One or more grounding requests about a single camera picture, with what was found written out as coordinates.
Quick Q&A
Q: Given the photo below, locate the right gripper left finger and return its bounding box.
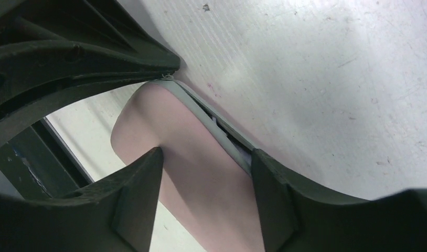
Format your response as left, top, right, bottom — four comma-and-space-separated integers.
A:
0, 147, 164, 251

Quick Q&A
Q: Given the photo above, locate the pink umbrella case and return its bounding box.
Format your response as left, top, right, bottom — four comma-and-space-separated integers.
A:
111, 80, 264, 251

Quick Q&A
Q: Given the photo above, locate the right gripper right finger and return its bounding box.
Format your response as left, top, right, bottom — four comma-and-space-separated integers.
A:
251, 149, 427, 251

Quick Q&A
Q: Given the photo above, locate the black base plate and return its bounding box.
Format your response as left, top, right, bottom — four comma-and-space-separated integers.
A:
0, 118, 94, 200

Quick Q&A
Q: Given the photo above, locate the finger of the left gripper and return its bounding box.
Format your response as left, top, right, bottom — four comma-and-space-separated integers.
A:
0, 75, 155, 148
0, 1, 180, 113

